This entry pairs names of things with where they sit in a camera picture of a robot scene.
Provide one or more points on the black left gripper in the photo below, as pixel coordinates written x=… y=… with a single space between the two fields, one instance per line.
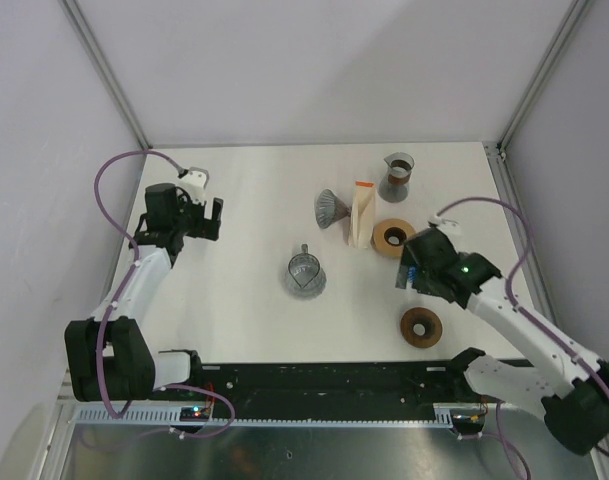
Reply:
x=205 y=228

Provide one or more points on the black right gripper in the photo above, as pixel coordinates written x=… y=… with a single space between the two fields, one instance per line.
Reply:
x=408 y=259

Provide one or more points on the blue plastic dripper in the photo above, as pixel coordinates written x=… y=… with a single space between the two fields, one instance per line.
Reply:
x=407 y=275

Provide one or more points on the coffee filter paper pack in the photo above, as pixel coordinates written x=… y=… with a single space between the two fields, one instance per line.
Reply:
x=362 y=216

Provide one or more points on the clear glass coffee server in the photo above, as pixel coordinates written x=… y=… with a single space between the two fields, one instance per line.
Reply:
x=304 y=277

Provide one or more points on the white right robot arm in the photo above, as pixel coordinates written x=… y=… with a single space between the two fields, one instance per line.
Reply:
x=569 y=389

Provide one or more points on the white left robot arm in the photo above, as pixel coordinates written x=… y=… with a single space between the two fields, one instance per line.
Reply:
x=108 y=356

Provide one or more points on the glass carafe with cork band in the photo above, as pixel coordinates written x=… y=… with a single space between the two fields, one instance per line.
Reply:
x=394 y=186

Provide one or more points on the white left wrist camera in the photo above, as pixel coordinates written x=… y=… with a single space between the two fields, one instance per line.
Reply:
x=194 y=181

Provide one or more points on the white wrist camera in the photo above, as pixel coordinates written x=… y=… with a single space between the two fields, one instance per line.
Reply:
x=449 y=227
x=194 y=181

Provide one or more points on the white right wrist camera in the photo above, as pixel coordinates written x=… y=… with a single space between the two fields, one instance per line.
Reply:
x=449 y=227

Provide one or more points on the grey slotted cable duct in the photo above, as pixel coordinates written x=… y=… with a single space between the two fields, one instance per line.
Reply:
x=191 y=416

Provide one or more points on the aluminium corner post left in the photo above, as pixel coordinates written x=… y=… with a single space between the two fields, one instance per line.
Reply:
x=104 y=70

